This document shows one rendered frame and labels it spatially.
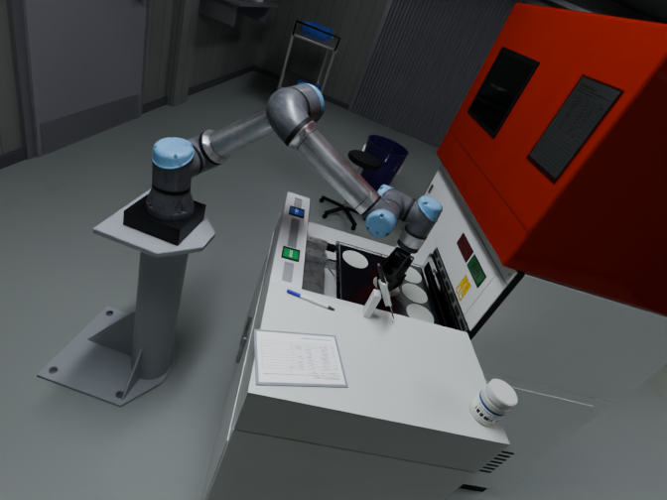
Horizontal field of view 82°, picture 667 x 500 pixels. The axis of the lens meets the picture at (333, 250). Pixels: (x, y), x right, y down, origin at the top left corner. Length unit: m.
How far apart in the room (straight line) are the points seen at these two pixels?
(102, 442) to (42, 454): 0.19
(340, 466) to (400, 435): 0.20
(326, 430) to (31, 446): 1.23
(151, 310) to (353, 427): 0.97
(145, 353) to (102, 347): 0.31
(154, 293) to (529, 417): 1.47
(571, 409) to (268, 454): 1.15
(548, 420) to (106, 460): 1.66
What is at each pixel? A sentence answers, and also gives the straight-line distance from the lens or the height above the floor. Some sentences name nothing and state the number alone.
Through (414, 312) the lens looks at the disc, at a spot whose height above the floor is 0.90.
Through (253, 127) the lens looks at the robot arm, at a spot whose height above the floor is 1.24.
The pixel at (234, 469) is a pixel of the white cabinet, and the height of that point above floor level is 0.64.
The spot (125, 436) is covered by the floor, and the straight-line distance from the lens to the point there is 1.88.
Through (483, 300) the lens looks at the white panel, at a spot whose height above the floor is 1.08.
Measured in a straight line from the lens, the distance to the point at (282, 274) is 1.12.
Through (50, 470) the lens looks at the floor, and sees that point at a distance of 1.85.
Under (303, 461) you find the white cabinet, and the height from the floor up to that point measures 0.73.
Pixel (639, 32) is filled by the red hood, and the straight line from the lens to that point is 1.13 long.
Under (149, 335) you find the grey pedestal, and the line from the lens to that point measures 1.75.
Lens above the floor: 1.67
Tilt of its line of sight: 33 degrees down
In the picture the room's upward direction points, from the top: 24 degrees clockwise
